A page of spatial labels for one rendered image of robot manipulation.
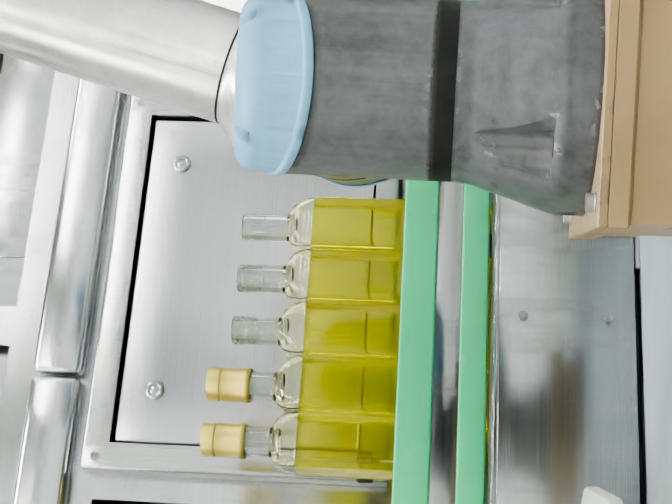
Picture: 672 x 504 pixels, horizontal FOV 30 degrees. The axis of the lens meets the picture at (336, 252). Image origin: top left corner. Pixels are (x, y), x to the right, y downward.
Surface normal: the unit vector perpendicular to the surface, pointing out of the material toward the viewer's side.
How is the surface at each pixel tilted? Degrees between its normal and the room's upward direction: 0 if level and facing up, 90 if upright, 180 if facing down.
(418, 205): 90
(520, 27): 73
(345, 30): 91
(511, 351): 90
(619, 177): 90
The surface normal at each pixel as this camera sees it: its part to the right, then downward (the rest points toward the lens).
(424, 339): -0.07, -0.37
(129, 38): -0.13, 0.14
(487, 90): -0.39, 0.05
